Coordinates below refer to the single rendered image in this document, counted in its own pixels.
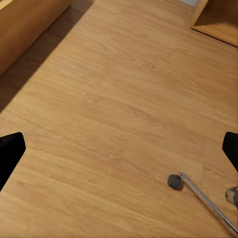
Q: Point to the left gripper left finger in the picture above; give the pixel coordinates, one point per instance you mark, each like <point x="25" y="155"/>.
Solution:
<point x="12" y="148"/>

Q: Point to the bookcase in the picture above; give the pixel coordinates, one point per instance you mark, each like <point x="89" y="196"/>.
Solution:
<point x="218" y="19"/>

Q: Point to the bed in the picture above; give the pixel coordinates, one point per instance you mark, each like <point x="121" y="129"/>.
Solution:
<point x="22" y="22"/>

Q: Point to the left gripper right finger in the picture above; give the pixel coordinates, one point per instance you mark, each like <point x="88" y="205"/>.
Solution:
<point x="230" y="148"/>

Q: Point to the swivel chair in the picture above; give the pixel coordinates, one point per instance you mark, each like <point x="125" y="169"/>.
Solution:
<point x="231" y="196"/>

